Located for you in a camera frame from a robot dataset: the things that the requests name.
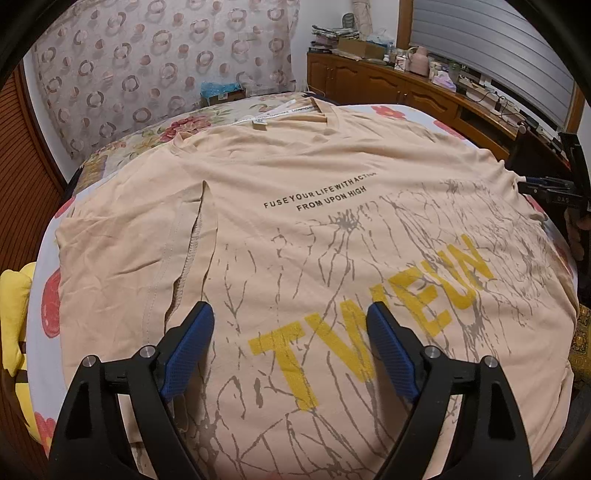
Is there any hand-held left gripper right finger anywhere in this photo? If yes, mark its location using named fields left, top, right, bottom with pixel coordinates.
left=367, top=301, right=551, bottom=480

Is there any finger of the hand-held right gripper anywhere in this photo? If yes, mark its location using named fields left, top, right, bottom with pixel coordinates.
left=517, top=178, right=561, bottom=195

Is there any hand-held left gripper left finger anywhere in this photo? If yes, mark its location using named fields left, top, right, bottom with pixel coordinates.
left=48, top=301, right=216, bottom=480

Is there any beige printed t-shirt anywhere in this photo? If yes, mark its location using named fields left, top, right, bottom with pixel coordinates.
left=55, top=98, right=580, bottom=480

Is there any person's right hand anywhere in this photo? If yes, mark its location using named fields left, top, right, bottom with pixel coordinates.
left=567, top=213, right=591, bottom=264

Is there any grey window blind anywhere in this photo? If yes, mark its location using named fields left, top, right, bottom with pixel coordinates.
left=409, top=0, right=575, bottom=130

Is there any pink kettle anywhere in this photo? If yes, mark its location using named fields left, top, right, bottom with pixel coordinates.
left=409, top=46, right=432, bottom=75

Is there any white strawberry flower blanket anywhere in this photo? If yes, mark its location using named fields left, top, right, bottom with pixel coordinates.
left=25, top=102, right=583, bottom=480

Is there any yellow plush toy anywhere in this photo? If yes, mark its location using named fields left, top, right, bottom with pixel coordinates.
left=0, top=263, right=40, bottom=444

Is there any wooden cabinet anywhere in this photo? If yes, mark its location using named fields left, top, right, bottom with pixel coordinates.
left=307, top=51, right=573, bottom=185

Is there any floral bedsheet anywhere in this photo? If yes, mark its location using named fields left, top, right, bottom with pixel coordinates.
left=76, top=95, right=324, bottom=185

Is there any open cardboard box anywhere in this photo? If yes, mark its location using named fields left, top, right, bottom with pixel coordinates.
left=337, top=37, right=380, bottom=59

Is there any lace curtain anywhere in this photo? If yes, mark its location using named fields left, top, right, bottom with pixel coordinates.
left=351, top=0, right=385, bottom=34

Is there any pile of folded cloths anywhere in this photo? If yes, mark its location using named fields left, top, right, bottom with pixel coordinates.
left=311, top=25, right=358, bottom=38

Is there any cardboard box with blue contents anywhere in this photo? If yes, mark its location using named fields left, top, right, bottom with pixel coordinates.
left=201, top=80, right=247, bottom=104

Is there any circle patterned curtain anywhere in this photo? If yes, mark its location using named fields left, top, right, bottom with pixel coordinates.
left=32, top=0, right=301, bottom=160

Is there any wooden window frame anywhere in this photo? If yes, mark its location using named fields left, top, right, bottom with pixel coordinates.
left=398, top=0, right=586, bottom=134

